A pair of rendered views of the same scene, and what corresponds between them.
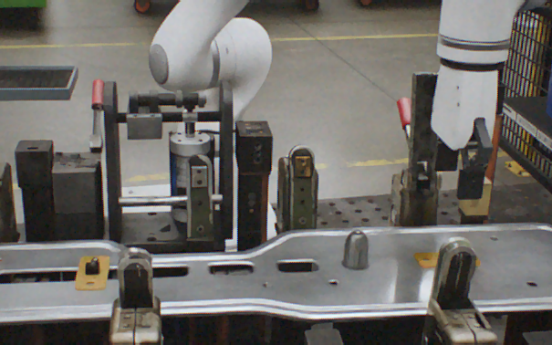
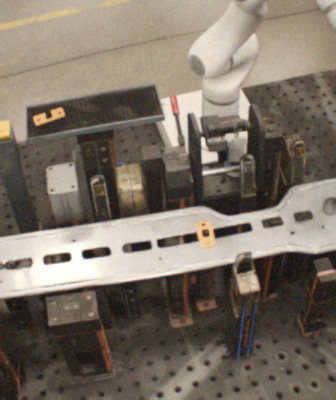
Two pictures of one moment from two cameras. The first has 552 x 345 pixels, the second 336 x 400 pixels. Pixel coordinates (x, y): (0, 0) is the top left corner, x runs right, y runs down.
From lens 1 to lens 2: 0.84 m
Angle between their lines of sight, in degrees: 26
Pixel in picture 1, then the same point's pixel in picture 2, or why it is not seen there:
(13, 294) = (172, 255)
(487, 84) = not seen: outside the picture
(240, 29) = not seen: hidden behind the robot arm
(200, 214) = (248, 183)
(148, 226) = (213, 179)
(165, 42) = (201, 56)
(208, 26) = (229, 51)
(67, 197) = (175, 181)
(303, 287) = (309, 232)
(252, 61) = (249, 54)
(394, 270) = not seen: outside the picture
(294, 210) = (294, 172)
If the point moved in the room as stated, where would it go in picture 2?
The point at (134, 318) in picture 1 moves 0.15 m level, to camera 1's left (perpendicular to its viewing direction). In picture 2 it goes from (246, 279) to (181, 284)
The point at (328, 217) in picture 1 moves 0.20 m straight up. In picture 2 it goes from (280, 99) to (283, 58)
